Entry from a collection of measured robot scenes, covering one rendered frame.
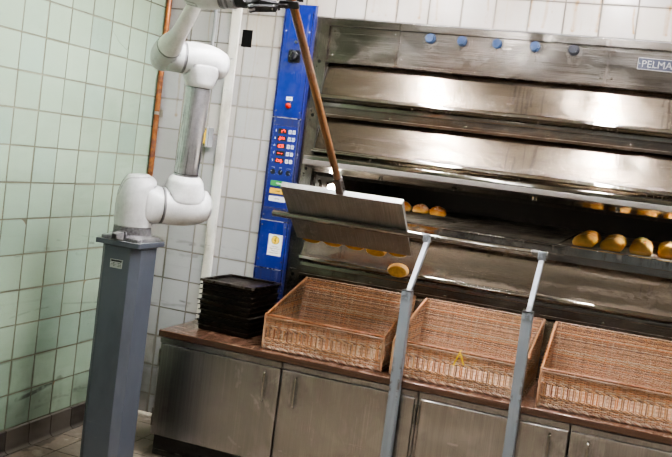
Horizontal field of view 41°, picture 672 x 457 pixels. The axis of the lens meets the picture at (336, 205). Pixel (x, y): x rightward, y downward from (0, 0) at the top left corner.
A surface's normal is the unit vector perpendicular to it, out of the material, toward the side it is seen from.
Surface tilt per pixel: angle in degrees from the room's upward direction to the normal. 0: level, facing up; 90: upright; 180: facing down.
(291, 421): 90
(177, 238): 90
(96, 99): 90
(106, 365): 90
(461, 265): 70
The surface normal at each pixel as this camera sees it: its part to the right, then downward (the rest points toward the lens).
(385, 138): -0.28, -0.32
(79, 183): 0.93, 0.14
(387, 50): -0.36, 0.07
